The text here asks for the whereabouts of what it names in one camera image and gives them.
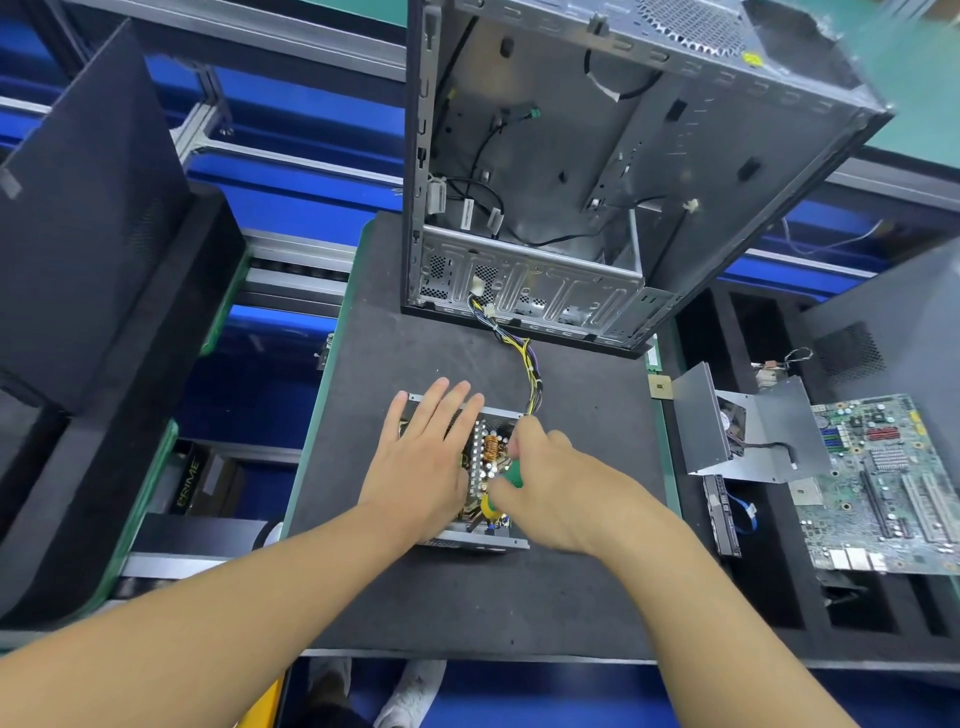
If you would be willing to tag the person's right thumb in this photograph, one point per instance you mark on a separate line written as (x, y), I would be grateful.
(504, 491)

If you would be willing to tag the black computer side panel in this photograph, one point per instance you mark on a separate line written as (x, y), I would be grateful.
(82, 240)

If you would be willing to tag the person's left forearm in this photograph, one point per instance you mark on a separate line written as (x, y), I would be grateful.
(225, 630)

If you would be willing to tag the person's right forearm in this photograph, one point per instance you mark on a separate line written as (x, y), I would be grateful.
(712, 615)

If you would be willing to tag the person's left hand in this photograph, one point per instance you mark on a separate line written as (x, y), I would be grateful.
(420, 472)

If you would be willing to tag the black hard drive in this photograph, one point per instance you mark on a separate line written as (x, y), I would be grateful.
(721, 517)

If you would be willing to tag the black cardboard box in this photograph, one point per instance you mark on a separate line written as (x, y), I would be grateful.
(199, 480)

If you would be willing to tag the power supply unit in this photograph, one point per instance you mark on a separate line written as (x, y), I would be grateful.
(480, 450)

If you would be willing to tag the open grey computer case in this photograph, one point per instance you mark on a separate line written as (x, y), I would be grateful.
(555, 150)

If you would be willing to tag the person's white shoe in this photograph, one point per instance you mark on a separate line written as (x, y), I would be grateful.
(412, 697)
(328, 690)

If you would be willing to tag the black slotted foam tray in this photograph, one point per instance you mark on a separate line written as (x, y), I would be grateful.
(765, 585)

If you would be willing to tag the aluminium conveyor frame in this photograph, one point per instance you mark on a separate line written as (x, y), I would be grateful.
(292, 262)

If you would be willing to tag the black foam work mat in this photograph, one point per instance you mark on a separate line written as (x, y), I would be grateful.
(465, 600)

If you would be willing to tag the grey metal power supply cover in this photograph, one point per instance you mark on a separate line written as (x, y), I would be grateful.
(701, 420)

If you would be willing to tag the person's right hand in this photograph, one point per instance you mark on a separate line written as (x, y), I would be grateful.
(570, 495)

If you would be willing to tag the grey vented side panel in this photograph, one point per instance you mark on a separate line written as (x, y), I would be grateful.
(900, 330)

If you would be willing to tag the person's left middle finger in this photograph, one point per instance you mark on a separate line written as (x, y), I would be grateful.
(448, 416)

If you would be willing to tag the green computer motherboard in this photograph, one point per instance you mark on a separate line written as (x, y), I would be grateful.
(885, 487)

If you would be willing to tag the person's left little finger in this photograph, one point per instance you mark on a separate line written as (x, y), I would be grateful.
(391, 439)

